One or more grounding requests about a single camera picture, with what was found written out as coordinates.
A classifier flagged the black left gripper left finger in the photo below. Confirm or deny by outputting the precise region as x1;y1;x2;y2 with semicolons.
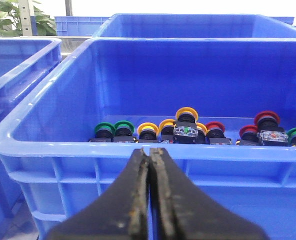
46;149;150;240

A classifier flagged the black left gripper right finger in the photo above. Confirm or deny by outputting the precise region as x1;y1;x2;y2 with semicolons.
149;148;268;240

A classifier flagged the yellow push button raised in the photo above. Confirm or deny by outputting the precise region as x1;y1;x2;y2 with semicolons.
173;106;198;144

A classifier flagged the red push button raised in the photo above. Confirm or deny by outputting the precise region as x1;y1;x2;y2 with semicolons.
253;110;288;147

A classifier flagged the blue crate with buttons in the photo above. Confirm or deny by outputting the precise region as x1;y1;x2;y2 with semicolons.
0;37;296;240

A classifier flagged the green push button far left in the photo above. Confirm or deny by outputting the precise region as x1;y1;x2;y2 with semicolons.
89;122;116;143

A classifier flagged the yellow push button right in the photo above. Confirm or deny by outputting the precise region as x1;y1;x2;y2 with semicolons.
195;122;207;144

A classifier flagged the yellow push button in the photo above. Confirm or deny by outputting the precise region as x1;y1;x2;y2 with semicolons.
159;118;175;144
137;122;159;143
195;122;207;144

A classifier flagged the red push button left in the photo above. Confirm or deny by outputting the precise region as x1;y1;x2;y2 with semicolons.
206;121;232;145

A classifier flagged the red push button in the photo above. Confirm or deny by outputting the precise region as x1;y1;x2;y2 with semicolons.
206;121;232;145
236;125;259;146

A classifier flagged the yellow push button middle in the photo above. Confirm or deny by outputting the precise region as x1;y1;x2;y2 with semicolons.
159;118;175;144

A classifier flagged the yellow push button left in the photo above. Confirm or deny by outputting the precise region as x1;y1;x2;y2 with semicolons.
137;122;159;143

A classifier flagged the red push button middle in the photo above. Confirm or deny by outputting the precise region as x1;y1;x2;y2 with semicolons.
236;125;259;146

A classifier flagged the blue crate left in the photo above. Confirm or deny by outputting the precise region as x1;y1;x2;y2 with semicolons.
0;37;63;236

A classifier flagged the blue crate behind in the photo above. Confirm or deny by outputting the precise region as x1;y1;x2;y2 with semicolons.
93;13;296;39

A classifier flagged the far blue crate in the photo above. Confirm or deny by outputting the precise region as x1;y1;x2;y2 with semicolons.
55;16;109;37

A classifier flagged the green potted plant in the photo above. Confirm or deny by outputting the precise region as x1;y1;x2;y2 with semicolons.
0;0;57;37

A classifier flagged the grey perforated metal post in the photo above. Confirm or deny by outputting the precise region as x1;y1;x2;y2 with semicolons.
18;0;37;36

